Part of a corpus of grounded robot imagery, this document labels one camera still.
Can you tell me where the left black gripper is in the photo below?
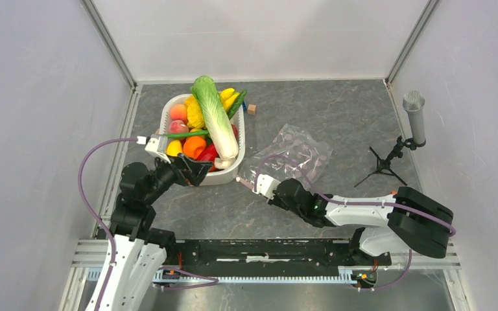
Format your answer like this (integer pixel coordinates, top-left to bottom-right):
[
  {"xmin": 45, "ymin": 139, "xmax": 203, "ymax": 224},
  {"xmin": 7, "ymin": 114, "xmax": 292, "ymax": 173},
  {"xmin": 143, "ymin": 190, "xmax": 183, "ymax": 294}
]
[{"xmin": 143, "ymin": 150, "xmax": 213, "ymax": 203}]

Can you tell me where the clear zip top bag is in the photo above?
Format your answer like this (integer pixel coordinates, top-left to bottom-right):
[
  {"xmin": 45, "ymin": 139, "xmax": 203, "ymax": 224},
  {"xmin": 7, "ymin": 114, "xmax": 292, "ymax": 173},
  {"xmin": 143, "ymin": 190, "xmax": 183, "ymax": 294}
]
[{"xmin": 238, "ymin": 124, "xmax": 333, "ymax": 190}]

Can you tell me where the green napa cabbage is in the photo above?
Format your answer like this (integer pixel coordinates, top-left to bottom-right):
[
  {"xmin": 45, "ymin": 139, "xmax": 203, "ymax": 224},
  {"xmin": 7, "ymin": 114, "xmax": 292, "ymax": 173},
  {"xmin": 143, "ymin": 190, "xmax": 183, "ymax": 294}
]
[{"xmin": 191, "ymin": 75, "xmax": 239, "ymax": 161}]

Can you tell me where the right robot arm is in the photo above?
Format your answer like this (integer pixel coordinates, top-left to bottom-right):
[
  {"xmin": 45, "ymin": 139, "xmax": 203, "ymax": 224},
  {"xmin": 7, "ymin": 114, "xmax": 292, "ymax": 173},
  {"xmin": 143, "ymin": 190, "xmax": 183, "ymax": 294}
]
[{"xmin": 254, "ymin": 175, "xmax": 455, "ymax": 264}]

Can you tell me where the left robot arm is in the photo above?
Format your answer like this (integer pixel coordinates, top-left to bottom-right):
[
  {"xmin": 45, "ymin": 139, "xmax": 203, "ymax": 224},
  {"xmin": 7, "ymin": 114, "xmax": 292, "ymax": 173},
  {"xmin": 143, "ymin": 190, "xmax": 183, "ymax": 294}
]
[{"xmin": 86, "ymin": 154, "xmax": 211, "ymax": 310}]

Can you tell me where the yellow lemon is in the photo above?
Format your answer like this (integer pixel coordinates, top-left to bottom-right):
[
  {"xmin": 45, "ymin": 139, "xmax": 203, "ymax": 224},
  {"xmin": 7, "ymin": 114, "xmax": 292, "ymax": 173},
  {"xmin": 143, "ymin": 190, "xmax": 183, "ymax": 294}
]
[{"xmin": 166, "ymin": 139, "xmax": 183, "ymax": 157}]

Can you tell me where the orange bell pepper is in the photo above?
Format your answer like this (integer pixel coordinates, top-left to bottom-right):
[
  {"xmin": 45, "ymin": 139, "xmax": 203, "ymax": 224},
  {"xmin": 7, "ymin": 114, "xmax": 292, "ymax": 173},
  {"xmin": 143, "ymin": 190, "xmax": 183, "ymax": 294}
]
[{"xmin": 183, "ymin": 136, "xmax": 207, "ymax": 159}]

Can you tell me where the red pepper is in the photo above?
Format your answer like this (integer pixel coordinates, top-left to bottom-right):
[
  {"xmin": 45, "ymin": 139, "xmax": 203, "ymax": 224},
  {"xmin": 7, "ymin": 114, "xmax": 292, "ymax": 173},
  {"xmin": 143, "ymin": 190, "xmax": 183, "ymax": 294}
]
[{"xmin": 196, "ymin": 124, "xmax": 239, "ymax": 172}]

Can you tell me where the long green chili pepper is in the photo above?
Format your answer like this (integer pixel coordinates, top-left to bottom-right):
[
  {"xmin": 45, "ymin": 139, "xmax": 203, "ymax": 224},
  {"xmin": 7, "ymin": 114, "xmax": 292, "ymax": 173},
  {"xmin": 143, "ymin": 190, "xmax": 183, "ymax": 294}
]
[{"xmin": 165, "ymin": 130, "xmax": 209, "ymax": 139}]

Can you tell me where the lower reddish peach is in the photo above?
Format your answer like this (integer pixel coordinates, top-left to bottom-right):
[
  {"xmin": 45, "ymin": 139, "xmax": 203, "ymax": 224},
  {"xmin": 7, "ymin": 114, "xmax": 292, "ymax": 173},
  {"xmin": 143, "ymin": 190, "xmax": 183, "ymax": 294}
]
[{"xmin": 167, "ymin": 120, "xmax": 189, "ymax": 134}]

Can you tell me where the yellow crinkled lettuce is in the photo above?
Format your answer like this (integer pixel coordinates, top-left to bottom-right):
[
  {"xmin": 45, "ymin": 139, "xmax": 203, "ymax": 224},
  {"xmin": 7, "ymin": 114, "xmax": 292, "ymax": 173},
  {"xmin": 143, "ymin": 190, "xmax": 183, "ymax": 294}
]
[{"xmin": 184, "ymin": 95, "xmax": 206, "ymax": 129}]

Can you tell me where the upper peach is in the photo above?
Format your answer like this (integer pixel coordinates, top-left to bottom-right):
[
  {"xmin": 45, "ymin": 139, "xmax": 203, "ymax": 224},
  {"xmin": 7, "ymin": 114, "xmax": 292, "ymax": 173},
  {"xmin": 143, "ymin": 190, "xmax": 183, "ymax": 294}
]
[{"xmin": 169, "ymin": 104, "xmax": 188, "ymax": 124}]

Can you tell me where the white plastic basket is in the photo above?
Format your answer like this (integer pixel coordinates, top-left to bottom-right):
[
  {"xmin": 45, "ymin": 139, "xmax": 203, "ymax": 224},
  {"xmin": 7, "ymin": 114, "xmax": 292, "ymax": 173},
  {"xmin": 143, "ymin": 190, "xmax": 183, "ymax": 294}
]
[{"xmin": 159, "ymin": 94, "xmax": 246, "ymax": 186}]

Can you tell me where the yellow banana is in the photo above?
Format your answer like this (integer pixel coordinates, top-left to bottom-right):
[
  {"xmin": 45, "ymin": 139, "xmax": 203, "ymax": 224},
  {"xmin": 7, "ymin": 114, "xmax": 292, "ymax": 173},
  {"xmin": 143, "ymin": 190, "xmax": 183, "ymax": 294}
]
[
  {"xmin": 220, "ymin": 88, "xmax": 235, "ymax": 102},
  {"xmin": 222, "ymin": 92, "xmax": 240, "ymax": 112}
]

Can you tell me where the dark green cucumber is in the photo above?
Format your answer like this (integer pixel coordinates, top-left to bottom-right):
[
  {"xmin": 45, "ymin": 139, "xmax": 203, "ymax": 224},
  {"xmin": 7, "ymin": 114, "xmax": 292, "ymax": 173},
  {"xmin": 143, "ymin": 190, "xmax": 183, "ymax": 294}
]
[{"xmin": 227, "ymin": 89, "xmax": 247, "ymax": 119}]

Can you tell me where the small wooden cube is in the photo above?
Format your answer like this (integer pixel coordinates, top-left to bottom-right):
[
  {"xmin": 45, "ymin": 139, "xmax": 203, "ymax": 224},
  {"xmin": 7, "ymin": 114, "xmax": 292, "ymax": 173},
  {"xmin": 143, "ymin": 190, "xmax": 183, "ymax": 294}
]
[{"xmin": 247, "ymin": 104, "xmax": 257, "ymax": 115}]

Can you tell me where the black microphone tripod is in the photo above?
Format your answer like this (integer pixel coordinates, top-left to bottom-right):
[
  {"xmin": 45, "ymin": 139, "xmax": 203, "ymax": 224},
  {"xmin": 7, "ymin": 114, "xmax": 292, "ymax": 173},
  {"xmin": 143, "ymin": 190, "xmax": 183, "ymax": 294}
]
[{"xmin": 354, "ymin": 136, "xmax": 419, "ymax": 188}]

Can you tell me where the grey microphone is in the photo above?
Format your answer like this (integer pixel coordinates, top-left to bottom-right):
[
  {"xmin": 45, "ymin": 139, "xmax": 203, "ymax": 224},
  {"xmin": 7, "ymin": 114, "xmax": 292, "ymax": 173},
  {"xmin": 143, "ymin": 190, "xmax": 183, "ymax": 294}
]
[{"xmin": 402, "ymin": 91, "xmax": 426, "ymax": 147}]

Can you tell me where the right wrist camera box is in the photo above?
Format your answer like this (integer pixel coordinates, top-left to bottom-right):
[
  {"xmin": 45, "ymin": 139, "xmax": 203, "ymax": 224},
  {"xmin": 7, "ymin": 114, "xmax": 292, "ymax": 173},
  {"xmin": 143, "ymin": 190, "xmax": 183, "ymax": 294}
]
[{"xmin": 252, "ymin": 174, "xmax": 281, "ymax": 200}]

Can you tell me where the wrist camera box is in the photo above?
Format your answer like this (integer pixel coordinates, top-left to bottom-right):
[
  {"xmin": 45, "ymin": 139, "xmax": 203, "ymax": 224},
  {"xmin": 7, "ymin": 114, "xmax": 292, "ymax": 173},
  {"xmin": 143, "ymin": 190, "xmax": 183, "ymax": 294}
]
[
  {"xmin": 145, "ymin": 133, "xmax": 171, "ymax": 164},
  {"xmin": 252, "ymin": 174, "xmax": 281, "ymax": 200}
]

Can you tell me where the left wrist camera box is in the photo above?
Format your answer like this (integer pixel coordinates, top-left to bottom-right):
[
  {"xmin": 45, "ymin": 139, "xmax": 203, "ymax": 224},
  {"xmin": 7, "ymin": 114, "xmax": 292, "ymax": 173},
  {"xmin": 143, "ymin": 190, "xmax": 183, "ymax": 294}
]
[{"xmin": 145, "ymin": 133, "xmax": 171, "ymax": 164}]

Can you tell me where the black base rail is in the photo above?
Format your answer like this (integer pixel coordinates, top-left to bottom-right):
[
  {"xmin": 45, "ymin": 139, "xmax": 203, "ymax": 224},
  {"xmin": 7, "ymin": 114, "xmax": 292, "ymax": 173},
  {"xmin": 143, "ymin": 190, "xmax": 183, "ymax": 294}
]
[{"xmin": 164, "ymin": 238, "xmax": 392, "ymax": 277}]

